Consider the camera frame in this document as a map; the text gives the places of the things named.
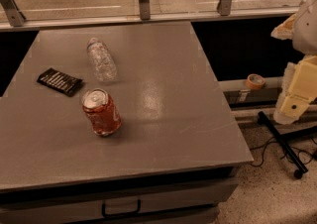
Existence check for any red soda can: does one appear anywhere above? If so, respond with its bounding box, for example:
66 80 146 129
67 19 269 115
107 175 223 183
81 88 122 137

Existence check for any black drawer handle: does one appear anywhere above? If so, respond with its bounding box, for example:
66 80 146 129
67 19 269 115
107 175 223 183
101 199 141 219

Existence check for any grey cabinet drawer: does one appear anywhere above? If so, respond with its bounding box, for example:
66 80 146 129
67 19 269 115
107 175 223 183
0 177 238 224

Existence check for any black stand leg with wheel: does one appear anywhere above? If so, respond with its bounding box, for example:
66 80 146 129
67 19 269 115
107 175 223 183
258 111 317 179

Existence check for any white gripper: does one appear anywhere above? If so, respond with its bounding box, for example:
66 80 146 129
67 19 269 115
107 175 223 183
270 0 317 125

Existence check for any clear plastic water bottle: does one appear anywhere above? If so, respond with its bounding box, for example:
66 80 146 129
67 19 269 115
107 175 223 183
86 38 117 82

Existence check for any left metal bracket post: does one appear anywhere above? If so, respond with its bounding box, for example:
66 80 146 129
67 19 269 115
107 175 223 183
0 0 26 27

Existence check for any black floor cable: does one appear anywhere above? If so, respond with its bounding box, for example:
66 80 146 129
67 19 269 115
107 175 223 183
250 134 317 168

